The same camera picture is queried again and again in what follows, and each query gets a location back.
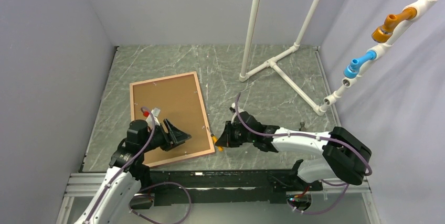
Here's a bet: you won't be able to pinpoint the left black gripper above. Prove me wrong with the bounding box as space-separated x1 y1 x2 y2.
141 119 191 152

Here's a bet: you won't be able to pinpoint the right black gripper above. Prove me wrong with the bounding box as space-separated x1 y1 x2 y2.
216 121 255 147

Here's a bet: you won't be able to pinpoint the orange handled screwdriver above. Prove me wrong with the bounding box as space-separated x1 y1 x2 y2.
206 127 224 152

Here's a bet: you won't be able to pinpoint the pink picture frame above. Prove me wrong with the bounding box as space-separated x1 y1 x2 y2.
130 71 217 167

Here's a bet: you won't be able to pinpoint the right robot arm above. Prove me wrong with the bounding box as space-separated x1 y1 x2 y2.
215 111 372 190

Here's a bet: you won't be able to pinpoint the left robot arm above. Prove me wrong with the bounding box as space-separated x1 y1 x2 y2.
76 119 191 223

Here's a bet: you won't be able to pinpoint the blue nozzle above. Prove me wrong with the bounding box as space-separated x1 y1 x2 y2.
343 50 377 79

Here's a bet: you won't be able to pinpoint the orange nozzle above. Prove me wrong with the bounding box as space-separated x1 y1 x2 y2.
372 7 417 43

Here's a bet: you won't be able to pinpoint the white PVC pipe stand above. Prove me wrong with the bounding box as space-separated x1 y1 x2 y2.
239 0 438 115

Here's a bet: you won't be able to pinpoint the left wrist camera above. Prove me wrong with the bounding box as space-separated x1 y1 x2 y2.
141 106 161 129

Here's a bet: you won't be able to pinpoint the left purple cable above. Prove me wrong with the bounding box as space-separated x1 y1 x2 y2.
83 106 194 224

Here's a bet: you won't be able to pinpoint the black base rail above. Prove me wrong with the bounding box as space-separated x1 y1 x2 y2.
142 169 323 206

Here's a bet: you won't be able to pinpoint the black handled hammer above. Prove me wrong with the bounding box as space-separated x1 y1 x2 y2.
299 122 307 132

